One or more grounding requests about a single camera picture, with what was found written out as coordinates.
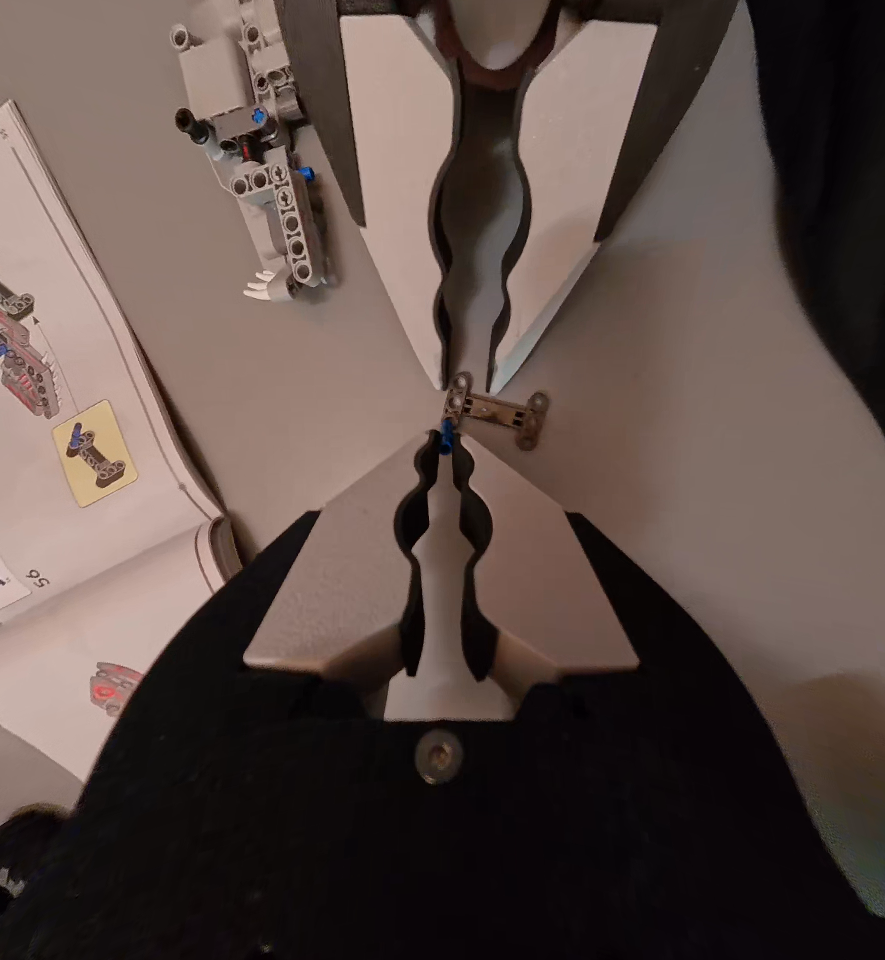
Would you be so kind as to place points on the black toy brick frame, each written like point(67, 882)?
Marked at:
point(495, 411)

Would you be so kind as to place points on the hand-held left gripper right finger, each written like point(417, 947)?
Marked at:
point(555, 592)

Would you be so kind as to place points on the person's black hoodie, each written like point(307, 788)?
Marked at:
point(862, 187)

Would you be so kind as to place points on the toy brick instruction booklet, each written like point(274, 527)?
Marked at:
point(52, 487)

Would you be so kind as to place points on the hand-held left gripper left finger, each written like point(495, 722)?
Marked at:
point(337, 592)

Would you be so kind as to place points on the grey toy brick shark head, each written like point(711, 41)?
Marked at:
point(292, 225)

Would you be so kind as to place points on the blue toy brick pin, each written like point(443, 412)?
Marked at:
point(448, 442)

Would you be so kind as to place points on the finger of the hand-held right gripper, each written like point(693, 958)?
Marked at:
point(397, 187)
point(570, 187)

